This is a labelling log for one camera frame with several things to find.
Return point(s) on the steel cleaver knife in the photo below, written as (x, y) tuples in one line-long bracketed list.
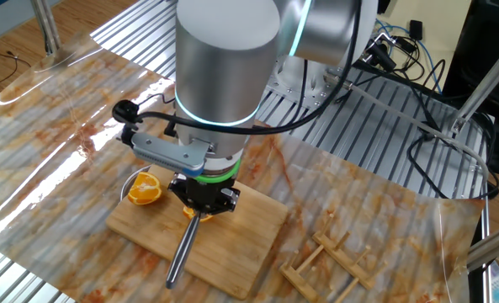
[(182, 252)]

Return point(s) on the clear plastic tube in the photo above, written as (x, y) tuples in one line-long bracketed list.
[(400, 113)]

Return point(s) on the black power adapter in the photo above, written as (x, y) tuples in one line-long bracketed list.
[(416, 30)]

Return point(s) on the bamboo cutting board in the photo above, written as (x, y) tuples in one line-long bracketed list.
[(240, 235)]

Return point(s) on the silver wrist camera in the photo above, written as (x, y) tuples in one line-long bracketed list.
[(169, 153)]

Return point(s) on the thin aluminium frame post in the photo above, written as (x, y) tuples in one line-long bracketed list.
[(486, 252)]

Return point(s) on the wooden peg rack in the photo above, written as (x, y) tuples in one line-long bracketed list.
[(337, 256)]

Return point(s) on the black equipment case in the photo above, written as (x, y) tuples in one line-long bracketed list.
[(484, 63)]

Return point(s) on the cut orange piece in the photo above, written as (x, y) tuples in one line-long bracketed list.
[(188, 212), (144, 189)]

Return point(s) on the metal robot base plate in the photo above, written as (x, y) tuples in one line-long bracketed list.
[(316, 84)]

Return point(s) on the marble pattern plastic mat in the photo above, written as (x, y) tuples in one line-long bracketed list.
[(64, 189)]

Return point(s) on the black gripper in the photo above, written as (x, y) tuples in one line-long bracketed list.
[(203, 191)]

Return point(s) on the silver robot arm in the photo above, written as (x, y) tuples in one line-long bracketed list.
[(224, 63)]

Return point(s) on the black camera clamp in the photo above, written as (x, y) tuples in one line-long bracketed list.
[(381, 54)]

